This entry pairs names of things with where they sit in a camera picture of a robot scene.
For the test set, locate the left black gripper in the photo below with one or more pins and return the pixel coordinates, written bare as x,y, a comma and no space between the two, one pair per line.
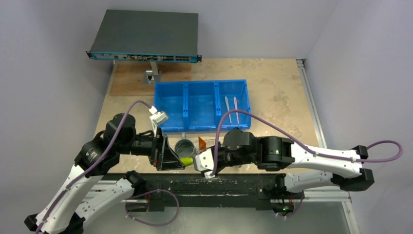
162,155

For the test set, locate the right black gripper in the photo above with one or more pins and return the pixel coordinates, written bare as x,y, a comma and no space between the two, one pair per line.
218,158

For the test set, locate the grey mug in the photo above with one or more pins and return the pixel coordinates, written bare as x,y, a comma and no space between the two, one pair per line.
184,147

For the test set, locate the blue plastic divided bin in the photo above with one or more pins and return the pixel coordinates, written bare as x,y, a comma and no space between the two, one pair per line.
198,106

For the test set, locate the clear plastic holder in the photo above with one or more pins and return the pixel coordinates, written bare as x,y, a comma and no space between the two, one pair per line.
209,143

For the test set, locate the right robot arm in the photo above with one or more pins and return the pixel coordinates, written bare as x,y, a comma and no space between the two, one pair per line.
325,167

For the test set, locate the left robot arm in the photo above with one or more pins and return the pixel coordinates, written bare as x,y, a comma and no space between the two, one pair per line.
68,212

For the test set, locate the pink toothbrush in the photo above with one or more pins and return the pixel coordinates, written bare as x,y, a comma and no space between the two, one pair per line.
236,108

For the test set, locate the light blue toothbrush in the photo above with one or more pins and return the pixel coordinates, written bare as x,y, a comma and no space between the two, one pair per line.
228,109

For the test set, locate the wooden base board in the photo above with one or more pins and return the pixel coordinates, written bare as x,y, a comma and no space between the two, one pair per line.
130,76

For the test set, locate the black aluminium base frame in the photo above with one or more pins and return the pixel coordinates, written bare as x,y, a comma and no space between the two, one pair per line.
259,191

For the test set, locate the metal switch stand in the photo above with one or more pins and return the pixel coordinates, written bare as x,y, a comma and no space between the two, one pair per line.
152,75

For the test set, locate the grey network switch box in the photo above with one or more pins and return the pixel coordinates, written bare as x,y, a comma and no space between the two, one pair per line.
147,36

